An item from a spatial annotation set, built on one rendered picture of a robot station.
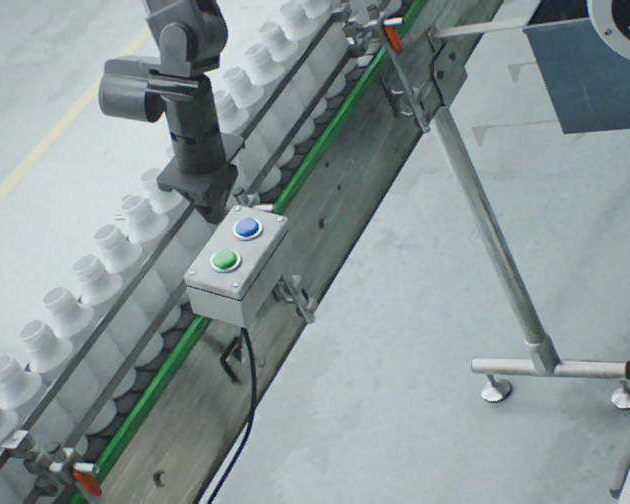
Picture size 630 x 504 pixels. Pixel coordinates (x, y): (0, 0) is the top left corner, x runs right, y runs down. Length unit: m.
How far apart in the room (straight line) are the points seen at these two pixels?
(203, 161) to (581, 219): 1.94
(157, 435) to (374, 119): 0.69
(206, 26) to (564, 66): 0.90
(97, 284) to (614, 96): 0.95
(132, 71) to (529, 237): 1.99
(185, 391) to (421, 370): 1.39
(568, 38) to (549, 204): 1.30
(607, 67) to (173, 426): 0.92
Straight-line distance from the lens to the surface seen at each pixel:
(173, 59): 1.34
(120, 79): 1.41
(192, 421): 1.69
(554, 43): 2.10
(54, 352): 1.56
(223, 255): 1.55
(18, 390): 1.53
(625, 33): 1.54
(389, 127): 2.10
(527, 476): 2.67
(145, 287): 1.67
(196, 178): 1.42
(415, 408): 2.92
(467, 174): 2.40
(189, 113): 1.37
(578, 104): 2.16
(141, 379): 1.66
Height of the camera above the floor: 1.90
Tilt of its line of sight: 32 degrees down
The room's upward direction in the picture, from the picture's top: 28 degrees counter-clockwise
